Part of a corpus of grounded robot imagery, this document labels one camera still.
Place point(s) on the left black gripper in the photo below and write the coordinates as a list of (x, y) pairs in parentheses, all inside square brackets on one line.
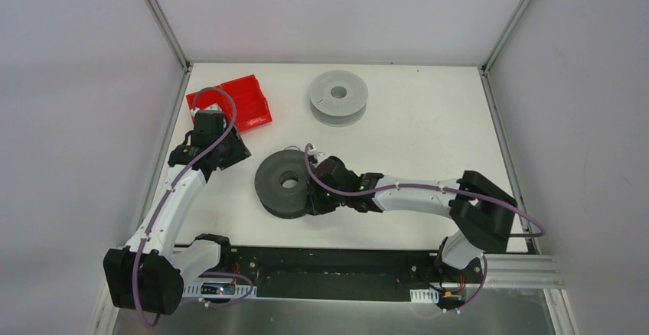
[(236, 149)]

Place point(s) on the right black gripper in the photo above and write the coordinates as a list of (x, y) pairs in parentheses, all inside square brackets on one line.
[(314, 196)]

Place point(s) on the dark grey spool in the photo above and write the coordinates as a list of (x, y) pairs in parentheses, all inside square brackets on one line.
[(281, 184)]

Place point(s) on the white perforated spool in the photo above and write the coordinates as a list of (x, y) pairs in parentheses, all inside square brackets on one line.
[(338, 98)]

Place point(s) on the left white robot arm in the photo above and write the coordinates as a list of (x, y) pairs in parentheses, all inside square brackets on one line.
[(146, 274)]

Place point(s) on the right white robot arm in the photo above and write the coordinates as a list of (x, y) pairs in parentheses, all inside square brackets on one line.
[(482, 212)]

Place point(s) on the red plastic bin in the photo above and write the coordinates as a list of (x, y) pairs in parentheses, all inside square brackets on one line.
[(252, 108)]

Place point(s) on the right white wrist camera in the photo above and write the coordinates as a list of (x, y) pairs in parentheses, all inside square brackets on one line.
[(314, 156)]

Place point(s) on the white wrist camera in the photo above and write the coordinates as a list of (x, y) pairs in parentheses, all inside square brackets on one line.
[(213, 107), (314, 156)]

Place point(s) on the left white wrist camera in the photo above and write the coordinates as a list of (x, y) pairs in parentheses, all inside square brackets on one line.
[(213, 107)]

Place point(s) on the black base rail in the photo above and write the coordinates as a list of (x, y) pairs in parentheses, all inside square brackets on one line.
[(344, 274)]

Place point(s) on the left white cable duct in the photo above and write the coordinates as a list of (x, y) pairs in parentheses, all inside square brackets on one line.
[(215, 290)]

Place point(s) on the white cable duct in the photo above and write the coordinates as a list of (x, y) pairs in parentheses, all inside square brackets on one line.
[(424, 296), (215, 290)]

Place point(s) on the right white cable duct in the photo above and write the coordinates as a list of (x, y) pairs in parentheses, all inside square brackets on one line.
[(424, 296)]

